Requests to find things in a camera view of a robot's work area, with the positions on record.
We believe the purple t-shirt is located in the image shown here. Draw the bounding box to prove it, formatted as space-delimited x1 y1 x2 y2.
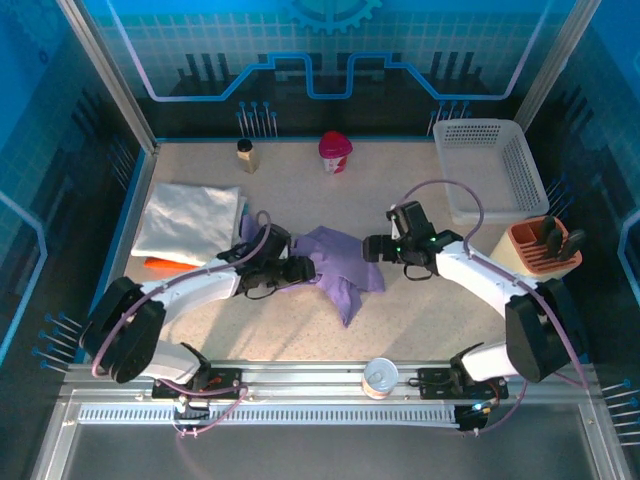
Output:
239 212 387 329

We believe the folded white t-shirt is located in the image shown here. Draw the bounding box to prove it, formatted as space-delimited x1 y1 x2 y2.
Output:
130 182 249 267

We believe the folded orange t-shirt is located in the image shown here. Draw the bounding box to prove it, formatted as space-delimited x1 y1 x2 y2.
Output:
143 255 202 274

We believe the white perforated plastic basket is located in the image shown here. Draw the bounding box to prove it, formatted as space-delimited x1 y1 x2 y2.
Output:
432 118 551 226

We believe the white cup with pink lid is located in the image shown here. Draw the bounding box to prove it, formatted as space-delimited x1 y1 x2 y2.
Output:
318 130 354 175

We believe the beige and orange knife block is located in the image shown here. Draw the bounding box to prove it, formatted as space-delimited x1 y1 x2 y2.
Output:
489 216 584 279

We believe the beige bottle with black cap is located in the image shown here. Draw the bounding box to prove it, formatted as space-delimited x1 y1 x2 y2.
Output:
236 138 261 175

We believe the tin can with pull tab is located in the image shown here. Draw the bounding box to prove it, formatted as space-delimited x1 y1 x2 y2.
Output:
361 356 400 401

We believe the small black electronics box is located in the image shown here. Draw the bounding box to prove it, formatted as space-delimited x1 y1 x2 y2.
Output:
455 399 490 434
172 395 211 424

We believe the grey metal panel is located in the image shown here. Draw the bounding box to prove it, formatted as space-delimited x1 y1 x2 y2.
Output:
30 399 632 480

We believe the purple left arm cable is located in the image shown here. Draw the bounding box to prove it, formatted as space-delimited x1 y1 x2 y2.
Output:
91 209 250 440

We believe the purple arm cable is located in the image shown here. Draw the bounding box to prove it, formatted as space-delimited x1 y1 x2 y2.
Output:
392 179 591 437
91 209 250 440

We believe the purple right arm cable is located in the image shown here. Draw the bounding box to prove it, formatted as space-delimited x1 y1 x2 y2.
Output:
392 179 591 437

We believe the aluminium mounting rail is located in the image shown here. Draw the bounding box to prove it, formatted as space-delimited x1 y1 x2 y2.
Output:
58 358 604 407

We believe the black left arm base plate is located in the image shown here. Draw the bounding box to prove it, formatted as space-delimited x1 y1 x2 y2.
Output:
151 367 245 401

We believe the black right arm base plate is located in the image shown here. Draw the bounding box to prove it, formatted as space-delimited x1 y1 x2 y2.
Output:
416 367 510 401

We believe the white slotted cable duct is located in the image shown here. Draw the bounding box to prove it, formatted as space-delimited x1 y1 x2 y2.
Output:
77 403 462 428

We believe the aluminium frame post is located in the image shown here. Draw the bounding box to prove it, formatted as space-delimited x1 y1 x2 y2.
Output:
513 0 604 134
54 0 162 154

